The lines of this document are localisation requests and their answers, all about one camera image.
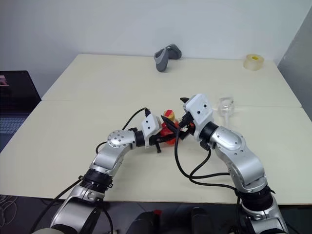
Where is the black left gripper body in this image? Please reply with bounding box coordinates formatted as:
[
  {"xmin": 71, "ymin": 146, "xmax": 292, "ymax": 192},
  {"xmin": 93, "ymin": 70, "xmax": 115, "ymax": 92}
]
[{"xmin": 149, "ymin": 133, "xmax": 163, "ymax": 155}]

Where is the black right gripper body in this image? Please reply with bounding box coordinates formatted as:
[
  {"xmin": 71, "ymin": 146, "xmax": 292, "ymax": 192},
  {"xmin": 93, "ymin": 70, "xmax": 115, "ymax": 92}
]
[{"xmin": 179, "ymin": 111, "xmax": 196, "ymax": 141}]

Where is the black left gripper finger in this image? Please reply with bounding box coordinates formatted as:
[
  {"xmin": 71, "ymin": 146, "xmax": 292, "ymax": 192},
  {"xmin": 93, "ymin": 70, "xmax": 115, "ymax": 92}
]
[{"xmin": 160, "ymin": 136, "xmax": 181, "ymax": 145}]

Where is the red drink plastic bottle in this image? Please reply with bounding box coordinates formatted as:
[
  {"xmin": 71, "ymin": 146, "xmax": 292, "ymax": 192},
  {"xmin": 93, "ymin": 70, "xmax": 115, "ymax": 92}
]
[{"xmin": 158, "ymin": 109, "xmax": 182, "ymax": 147}]

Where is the clear wine glass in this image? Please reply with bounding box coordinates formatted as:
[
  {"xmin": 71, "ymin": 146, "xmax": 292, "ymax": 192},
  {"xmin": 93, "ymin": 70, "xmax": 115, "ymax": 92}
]
[{"xmin": 215, "ymin": 97, "xmax": 236, "ymax": 127}]

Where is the clear tape roll yellow core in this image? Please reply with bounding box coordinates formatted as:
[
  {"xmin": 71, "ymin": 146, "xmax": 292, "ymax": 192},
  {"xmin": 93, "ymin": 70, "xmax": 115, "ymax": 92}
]
[{"xmin": 243, "ymin": 54, "xmax": 265, "ymax": 72}]

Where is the black rounded shape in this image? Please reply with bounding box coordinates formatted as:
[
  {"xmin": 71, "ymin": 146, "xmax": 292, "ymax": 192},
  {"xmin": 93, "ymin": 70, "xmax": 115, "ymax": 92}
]
[{"xmin": 131, "ymin": 211, "xmax": 171, "ymax": 234}]

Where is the dark laptop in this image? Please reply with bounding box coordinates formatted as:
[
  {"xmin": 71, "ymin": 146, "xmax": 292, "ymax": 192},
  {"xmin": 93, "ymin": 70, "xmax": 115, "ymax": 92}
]
[{"xmin": 0, "ymin": 70, "xmax": 41, "ymax": 148}]

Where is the dark mat with line drawing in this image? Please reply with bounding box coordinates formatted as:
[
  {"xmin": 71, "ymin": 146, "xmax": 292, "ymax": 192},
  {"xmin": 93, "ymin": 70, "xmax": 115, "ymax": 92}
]
[{"xmin": 0, "ymin": 194, "xmax": 71, "ymax": 234}]

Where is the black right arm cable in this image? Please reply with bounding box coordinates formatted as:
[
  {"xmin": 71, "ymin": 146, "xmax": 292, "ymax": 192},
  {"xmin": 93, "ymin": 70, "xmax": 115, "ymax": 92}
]
[{"xmin": 173, "ymin": 114, "xmax": 242, "ymax": 195}]

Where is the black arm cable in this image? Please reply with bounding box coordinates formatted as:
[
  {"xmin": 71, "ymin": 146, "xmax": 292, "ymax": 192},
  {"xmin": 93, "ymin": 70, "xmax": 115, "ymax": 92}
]
[
  {"xmin": 173, "ymin": 114, "xmax": 242, "ymax": 195},
  {"xmin": 96, "ymin": 106, "xmax": 152, "ymax": 154}
]

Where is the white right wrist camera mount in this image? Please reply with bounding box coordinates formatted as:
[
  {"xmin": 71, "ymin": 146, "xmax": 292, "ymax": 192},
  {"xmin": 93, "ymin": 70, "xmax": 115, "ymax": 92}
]
[{"xmin": 182, "ymin": 93, "xmax": 214, "ymax": 134}]

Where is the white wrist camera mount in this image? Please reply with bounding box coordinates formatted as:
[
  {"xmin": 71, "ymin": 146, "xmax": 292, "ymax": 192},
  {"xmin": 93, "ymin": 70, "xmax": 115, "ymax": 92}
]
[
  {"xmin": 140, "ymin": 114, "xmax": 162, "ymax": 149},
  {"xmin": 182, "ymin": 93, "xmax": 214, "ymax": 134}
]

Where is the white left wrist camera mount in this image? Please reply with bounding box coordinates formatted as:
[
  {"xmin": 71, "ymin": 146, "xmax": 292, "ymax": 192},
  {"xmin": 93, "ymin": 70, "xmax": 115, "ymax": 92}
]
[{"xmin": 140, "ymin": 114, "xmax": 162, "ymax": 149}]

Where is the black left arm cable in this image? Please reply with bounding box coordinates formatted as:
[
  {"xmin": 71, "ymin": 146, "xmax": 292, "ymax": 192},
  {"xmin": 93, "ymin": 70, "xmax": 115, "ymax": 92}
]
[{"xmin": 96, "ymin": 106, "xmax": 152, "ymax": 154}]

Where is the grey curved handle device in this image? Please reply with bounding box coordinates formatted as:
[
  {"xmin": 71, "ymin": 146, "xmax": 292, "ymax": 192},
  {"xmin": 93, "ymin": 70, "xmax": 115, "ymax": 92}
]
[{"xmin": 154, "ymin": 43, "xmax": 182, "ymax": 73}]

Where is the black left shoulder cable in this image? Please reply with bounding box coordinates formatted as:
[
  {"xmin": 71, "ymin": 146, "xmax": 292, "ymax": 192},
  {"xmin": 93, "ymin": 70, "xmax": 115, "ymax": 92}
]
[{"xmin": 31, "ymin": 175, "xmax": 85, "ymax": 234}]

